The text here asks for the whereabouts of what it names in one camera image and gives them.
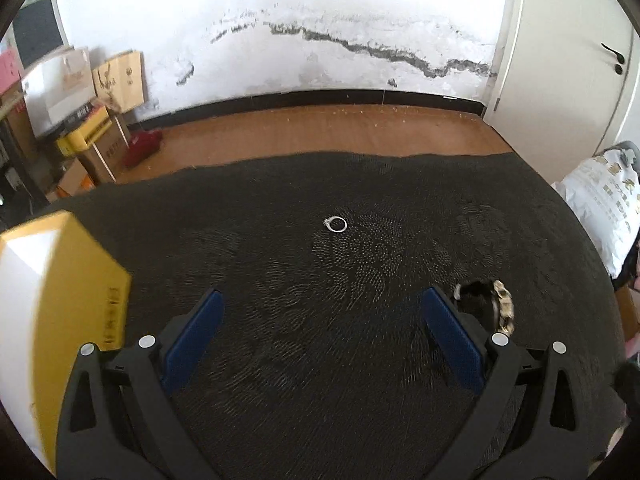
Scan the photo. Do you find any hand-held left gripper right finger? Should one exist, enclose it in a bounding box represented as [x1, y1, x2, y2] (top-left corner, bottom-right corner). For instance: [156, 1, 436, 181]
[421, 286, 590, 480]

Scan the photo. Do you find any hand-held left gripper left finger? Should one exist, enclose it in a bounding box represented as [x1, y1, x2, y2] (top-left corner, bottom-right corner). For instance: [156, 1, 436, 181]
[57, 287, 224, 480]

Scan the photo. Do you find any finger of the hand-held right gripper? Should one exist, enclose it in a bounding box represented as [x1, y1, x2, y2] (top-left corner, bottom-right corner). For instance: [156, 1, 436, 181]
[614, 360, 640, 411]

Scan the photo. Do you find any black wrist watch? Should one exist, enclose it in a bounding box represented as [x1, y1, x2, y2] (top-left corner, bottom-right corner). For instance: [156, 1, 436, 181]
[454, 280, 516, 338]

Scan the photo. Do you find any large yellow cardboard box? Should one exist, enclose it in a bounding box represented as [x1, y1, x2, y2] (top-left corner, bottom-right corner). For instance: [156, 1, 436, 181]
[0, 210, 133, 471]

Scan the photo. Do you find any black patterned mat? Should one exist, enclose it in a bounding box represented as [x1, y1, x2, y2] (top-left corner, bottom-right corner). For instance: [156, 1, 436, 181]
[30, 152, 628, 480]

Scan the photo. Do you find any white plastic bag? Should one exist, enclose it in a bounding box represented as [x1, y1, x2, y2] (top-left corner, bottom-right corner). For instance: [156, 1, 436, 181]
[551, 152, 640, 278]

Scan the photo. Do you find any red cloth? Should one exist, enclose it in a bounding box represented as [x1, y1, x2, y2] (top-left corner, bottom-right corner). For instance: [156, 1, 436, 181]
[124, 129, 163, 168]

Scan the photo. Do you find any small cardboard box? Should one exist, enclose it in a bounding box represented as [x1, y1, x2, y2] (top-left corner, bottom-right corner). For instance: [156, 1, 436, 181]
[47, 160, 96, 201]

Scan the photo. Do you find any brown cardboard box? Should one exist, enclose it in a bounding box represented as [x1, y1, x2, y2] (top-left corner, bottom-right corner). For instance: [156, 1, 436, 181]
[77, 115, 132, 183]

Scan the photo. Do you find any small yellow box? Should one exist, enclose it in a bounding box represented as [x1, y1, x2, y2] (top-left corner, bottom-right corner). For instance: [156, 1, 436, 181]
[55, 107, 112, 157]

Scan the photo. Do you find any grey cloth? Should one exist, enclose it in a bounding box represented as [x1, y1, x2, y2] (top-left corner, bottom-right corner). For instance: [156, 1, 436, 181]
[597, 140, 640, 166]

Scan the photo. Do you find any dark flat box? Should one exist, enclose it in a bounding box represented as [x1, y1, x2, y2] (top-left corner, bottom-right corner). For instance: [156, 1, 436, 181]
[47, 102, 108, 136]

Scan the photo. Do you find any brown paper bag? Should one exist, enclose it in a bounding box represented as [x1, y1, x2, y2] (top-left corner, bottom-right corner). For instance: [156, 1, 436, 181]
[91, 50, 146, 113]

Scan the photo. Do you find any white paper bag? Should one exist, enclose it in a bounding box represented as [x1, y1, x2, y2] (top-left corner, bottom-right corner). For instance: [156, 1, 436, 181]
[22, 47, 96, 133]

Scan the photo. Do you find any white door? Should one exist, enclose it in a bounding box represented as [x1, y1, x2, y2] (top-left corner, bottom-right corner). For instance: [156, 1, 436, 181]
[482, 0, 636, 156]

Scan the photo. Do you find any pink box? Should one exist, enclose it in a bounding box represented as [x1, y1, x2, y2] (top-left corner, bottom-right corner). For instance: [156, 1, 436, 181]
[0, 50, 22, 96]

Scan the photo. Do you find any white framed monitor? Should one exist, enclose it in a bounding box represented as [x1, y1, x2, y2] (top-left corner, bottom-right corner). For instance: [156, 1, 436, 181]
[11, 0, 71, 70]

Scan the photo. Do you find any black door handle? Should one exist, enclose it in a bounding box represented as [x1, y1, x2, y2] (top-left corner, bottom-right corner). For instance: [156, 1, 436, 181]
[601, 42, 626, 75]

